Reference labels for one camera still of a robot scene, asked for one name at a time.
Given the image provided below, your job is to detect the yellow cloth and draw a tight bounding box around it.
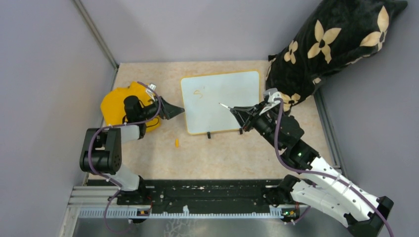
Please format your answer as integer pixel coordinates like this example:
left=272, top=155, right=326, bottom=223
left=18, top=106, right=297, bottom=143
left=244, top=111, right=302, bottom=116
left=100, top=81, right=154, bottom=125

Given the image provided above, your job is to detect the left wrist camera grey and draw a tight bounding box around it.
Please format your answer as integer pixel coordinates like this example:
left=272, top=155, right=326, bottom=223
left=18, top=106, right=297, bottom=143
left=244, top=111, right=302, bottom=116
left=145, top=83, right=157, bottom=101

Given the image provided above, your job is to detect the white board yellow frame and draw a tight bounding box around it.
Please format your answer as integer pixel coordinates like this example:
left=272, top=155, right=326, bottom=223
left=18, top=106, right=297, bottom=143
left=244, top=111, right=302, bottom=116
left=180, top=70, right=260, bottom=135

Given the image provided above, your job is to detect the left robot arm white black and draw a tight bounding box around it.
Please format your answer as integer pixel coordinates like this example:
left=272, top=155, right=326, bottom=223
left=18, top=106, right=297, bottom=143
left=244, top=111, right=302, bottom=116
left=79, top=96, right=185, bottom=204

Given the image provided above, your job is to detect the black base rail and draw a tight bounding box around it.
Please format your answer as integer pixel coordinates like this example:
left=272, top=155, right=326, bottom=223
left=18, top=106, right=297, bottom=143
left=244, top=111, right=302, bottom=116
left=68, top=179, right=306, bottom=224

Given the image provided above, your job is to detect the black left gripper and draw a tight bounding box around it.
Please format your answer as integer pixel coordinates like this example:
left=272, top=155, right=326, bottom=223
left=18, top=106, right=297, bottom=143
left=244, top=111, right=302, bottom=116
left=139, top=95, right=185, bottom=121

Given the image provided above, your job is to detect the white marker pen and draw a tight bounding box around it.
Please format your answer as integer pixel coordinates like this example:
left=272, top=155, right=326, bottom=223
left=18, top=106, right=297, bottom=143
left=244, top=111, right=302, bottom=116
left=219, top=103, right=231, bottom=110

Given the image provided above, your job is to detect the black floral pillow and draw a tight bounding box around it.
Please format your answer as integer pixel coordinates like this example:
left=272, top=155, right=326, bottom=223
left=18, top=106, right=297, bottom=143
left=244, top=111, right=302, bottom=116
left=265, top=0, right=408, bottom=115

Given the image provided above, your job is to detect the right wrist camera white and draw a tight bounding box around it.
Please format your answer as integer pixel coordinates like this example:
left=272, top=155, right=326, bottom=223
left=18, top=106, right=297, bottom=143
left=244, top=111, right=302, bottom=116
left=259, top=88, right=283, bottom=115

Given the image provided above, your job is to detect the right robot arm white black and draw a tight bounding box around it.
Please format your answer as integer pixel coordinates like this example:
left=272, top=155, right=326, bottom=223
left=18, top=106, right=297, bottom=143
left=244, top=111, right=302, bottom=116
left=228, top=102, right=394, bottom=237

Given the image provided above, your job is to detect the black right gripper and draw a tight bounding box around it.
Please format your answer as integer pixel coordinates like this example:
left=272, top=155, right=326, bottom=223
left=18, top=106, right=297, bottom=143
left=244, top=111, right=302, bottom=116
left=231, top=100, right=283, bottom=151

